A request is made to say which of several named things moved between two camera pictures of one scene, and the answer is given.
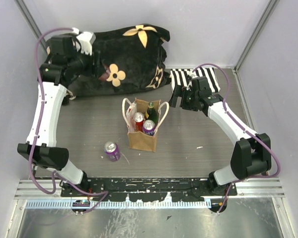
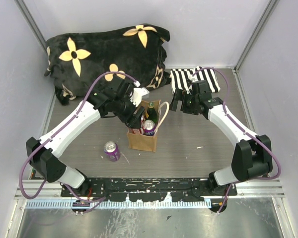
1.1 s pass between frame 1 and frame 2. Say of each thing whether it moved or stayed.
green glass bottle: stayed
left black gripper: moved
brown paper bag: stayed
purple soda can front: stayed
